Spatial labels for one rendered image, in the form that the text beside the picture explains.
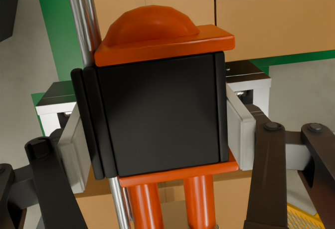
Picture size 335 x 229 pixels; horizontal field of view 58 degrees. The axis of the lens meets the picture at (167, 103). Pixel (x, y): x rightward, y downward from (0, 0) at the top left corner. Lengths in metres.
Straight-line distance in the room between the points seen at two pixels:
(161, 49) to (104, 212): 0.54
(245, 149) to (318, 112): 1.72
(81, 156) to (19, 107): 1.52
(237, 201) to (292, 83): 1.13
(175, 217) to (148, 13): 0.16
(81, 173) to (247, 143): 0.08
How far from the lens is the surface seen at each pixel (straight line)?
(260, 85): 0.95
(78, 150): 0.16
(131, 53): 0.16
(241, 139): 0.16
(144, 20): 0.17
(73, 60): 1.52
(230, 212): 0.70
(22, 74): 1.60
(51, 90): 1.05
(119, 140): 0.17
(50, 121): 0.98
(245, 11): 0.95
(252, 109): 0.18
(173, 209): 0.26
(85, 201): 0.65
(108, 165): 0.18
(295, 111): 1.81
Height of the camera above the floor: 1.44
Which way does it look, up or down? 66 degrees down
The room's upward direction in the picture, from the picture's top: 167 degrees clockwise
